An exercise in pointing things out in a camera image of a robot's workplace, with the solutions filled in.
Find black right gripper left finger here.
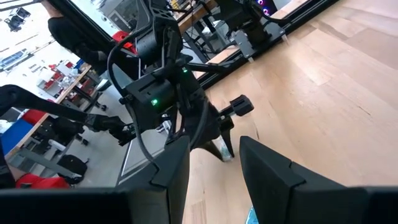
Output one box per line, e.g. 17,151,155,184
0,135,190,224

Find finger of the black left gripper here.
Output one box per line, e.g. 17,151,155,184
198,139,225,162
221,118,236,158

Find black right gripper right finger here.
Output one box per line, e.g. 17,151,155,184
239,136,398,224

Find blue toothpaste tube white cap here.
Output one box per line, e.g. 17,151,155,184
244,207,259,224
217,136,234,162

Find black bag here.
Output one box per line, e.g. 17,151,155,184
57,154,88,185

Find computer with pink lights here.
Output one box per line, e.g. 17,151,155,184
254,0,279,16

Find wooden workbench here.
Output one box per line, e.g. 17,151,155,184
4,63,94,159

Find red bin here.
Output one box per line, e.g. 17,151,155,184
21,108,47,126

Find blue bin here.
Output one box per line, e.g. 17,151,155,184
0,118,34,156

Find person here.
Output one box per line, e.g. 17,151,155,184
40,0,108,66

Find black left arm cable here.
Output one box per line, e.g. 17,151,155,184
107,29,161,170

